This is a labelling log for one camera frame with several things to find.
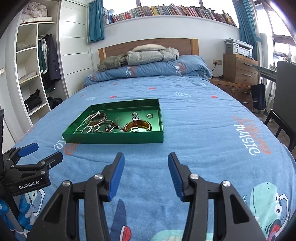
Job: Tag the green jewelry tray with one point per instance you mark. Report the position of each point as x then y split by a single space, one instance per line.
111 131

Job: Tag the brown wide bangle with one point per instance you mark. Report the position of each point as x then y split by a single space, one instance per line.
96 118

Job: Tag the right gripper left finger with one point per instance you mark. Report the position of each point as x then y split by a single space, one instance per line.
59 219

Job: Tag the teal curtain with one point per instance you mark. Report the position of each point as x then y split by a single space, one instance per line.
95 21
248 26

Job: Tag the amber bangle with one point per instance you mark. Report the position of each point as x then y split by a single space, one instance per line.
137 124

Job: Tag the white printer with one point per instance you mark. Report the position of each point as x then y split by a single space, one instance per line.
234 46

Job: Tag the folded bedding on shelf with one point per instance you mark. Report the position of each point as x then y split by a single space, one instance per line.
35 12

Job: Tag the black bag in wardrobe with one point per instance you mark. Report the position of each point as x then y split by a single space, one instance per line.
54 102

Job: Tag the row of books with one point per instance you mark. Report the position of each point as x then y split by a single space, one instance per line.
168 10

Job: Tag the silver charm pendant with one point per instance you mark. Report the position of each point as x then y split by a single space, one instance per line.
135 116

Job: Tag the black clothes on shelf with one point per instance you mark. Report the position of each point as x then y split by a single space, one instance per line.
33 101

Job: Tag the black tote bag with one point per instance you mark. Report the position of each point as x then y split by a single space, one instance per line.
258 96

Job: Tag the olive green jacket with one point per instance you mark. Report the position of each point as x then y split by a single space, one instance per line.
112 62

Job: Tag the grey puffer jacket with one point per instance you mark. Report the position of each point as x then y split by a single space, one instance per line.
150 53

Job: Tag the right teal curtain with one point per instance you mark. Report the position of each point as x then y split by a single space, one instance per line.
248 26

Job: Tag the white sliding wardrobe door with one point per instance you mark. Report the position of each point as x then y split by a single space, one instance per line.
75 54

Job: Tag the wooden drawer cabinet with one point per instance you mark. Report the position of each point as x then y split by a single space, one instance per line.
240 69

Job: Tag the hanging dark coat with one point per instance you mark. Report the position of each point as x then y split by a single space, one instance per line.
48 63

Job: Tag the glass desk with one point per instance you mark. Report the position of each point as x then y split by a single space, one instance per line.
266 73

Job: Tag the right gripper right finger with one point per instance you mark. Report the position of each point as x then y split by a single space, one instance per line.
233 220

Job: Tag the wall power socket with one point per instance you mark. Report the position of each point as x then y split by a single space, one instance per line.
217 62

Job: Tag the left teal curtain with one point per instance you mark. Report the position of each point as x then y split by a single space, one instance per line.
95 21

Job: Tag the blue folded duvet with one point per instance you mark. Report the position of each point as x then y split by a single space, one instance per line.
192 65

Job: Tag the white open shelf wardrobe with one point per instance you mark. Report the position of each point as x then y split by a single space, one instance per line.
27 66

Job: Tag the blue cartoon bed cover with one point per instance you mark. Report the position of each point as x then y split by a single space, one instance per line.
212 133

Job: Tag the wooden headboard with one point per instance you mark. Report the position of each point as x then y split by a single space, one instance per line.
183 45

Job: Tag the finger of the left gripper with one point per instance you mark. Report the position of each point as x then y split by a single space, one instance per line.
14 154
47 163

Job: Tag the grey chair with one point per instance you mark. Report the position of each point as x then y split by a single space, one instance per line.
283 111

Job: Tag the wooden bedside table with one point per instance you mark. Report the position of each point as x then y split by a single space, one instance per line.
240 92

